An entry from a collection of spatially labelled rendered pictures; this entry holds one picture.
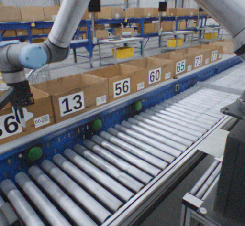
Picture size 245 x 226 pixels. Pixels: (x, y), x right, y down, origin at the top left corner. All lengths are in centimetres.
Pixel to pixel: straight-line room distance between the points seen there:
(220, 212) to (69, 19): 89
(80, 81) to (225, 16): 125
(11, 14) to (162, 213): 521
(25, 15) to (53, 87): 459
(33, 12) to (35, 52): 521
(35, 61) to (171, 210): 150
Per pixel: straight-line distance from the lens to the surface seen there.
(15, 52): 90
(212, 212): 91
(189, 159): 119
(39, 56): 87
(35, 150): 113
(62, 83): 152
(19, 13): 592
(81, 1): 84
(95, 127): 129
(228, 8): 48
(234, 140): 72
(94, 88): 131
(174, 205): 193
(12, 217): 48
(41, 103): 116
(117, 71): 183
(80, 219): 88
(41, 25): 607
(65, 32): 89
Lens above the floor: 142
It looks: 23 degrees down
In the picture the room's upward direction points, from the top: 2 degrees counter-clockwise
